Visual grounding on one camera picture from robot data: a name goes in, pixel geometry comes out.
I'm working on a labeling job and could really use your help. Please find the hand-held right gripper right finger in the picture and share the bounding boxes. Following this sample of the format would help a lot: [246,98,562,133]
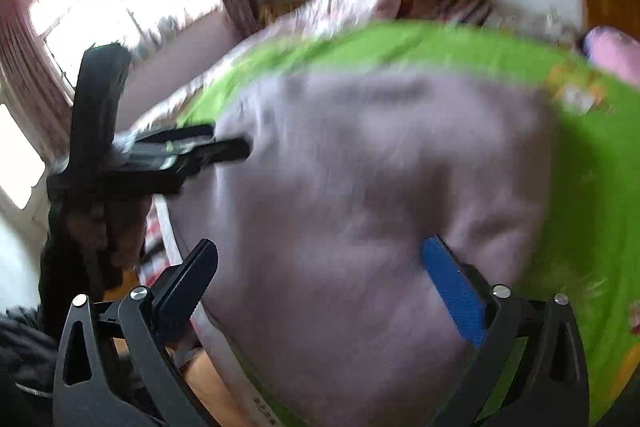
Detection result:
[422,234,591,427]

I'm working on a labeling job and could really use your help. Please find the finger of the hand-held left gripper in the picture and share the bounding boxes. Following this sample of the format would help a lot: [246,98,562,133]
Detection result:
[131,123,217,148]
[166,137,252,168]

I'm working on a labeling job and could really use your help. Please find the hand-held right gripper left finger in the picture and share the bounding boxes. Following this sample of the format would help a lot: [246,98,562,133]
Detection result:
[52,238,221,427]

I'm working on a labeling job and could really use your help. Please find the mauve pants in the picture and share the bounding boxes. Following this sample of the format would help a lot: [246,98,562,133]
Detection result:
[170,72,560,427]

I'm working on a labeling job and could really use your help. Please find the person's left hand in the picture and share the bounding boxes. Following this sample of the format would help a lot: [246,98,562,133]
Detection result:
[65,196,153,269]

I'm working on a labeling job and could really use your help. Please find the small window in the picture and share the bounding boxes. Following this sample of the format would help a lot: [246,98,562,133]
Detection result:
[0,102,47,210]

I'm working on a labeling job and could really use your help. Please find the green mat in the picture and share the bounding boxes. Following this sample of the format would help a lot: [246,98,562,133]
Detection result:
[177,19,640,427]

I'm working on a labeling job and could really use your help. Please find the person's dark clothing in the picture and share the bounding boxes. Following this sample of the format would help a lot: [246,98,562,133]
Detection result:
[0,306,71,427]

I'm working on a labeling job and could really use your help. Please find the pink pillow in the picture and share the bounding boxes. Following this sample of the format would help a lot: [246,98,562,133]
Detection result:
[581,26,640,84]

